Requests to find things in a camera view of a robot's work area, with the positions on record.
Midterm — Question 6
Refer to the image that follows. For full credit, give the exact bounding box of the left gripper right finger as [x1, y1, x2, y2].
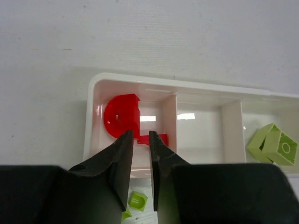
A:
[149, 131, 194, 212]

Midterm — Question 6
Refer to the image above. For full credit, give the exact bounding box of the green lego brick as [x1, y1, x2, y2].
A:
[246, 123, 277, 164]
[262, 130, 298, 166]

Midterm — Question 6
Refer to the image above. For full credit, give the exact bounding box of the small green lego piece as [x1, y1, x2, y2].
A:
[128, 191, 148, 212]
[121, 208, 132, 222]

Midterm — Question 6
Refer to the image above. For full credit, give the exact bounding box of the red lego brick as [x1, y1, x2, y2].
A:
[134, 133, 169, 147]

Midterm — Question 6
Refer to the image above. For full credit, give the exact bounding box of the red round lego piece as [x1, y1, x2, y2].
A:
[103, 94, 140, 139]

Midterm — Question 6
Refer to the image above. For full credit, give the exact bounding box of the white three-compartment tray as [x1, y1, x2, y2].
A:
[83, 72, 299, 179]

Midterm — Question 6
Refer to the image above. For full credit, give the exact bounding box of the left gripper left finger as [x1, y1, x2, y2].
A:
[69, 130, 133, 211]

